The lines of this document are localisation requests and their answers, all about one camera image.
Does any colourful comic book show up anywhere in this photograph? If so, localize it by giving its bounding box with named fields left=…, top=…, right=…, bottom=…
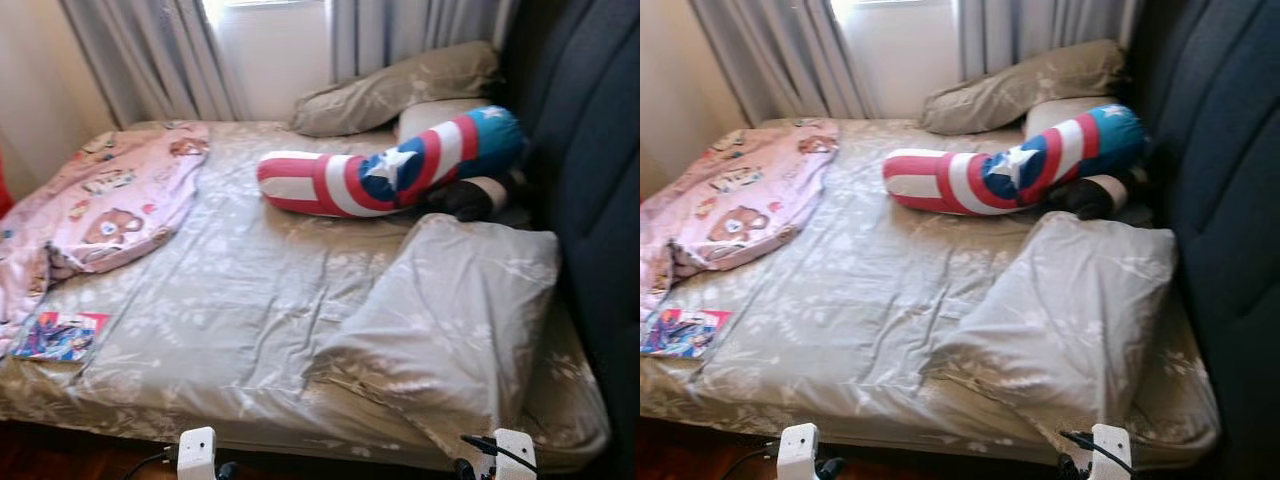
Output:
left=12, top=310, right=111, bottom=363
left=640, top=305, right=733, bottom=361

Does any pink cartoon print blanket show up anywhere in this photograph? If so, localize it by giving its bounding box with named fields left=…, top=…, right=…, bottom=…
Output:
left=640, top=118, right=841, bottom=323
left=0, top=120, right=211, bottom=356

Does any grey floral pillow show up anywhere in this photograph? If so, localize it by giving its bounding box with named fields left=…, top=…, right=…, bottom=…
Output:
left=310, top=213, right=561, bottom=461
left=922, top=210, right=1179, bottom=441

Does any bed with grey floral sheet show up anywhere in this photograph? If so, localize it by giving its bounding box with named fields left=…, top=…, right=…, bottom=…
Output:
left=640, top=117, right=1221, bottom=471
left=0, top=118, right=611, bottom=473

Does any black and beige plush toy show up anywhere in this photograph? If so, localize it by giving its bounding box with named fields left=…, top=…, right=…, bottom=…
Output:
left=418, top=172, right=526, bottom=223
left=1045, top=172, right=1151, bottom=221

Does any dark blue upholstered panel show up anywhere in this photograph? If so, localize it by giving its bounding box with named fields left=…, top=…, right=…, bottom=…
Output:
left=500, top=0, right=641, bottom=480
left=1125, top=0, right=1280, bottom=480

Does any red white blue star bolster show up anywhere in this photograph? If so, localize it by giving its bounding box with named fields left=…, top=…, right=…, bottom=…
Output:
left=883, top=103, right=1149, bottom=217
left=257, top=105, right=529, bottom=219

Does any plain white pillow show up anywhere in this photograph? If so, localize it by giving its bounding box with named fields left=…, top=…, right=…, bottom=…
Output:
left=1022, top=95, right=1116, bottom=141
left=397, top=97, right=491, bottom=143

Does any olive floral pillow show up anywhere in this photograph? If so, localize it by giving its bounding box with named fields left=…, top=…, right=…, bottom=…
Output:
left=920, top=38, right=1129, bottom=136
left=290, top=40, right=501, bottom=138

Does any grey pleated curtain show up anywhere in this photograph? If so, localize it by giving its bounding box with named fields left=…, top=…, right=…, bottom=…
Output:
left=58, top=0, right=246, bottom=129
left=690, top=0, right=879, bottom=126
left=330, top=0, right=521, bottom=83
left=958, top=0, right=1141, bottom=81

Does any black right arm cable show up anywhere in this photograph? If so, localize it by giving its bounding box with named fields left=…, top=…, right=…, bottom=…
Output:
left=1060, top=430, right=1136, bottom=476
left=460, top=433, right=541, bottom=476

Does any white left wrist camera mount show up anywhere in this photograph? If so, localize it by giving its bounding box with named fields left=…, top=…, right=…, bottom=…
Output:
left=777, top=423, right=821, bottom=480
left=177, top=427, right=217, bottom=480

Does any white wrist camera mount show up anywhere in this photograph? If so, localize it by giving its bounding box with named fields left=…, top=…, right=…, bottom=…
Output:
left=177, top=427, right=217, bottom=480
left=493, top=428, right=538, bottom=480
left=1090, top=424, right=1133, bottom=480
left=777, top=423, right=821, bottom=480

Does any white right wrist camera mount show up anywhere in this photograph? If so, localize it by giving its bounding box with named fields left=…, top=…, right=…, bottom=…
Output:
left=1090, top=424, right=1133, bottom=480
left=493, top=428, right=538, bottom=480

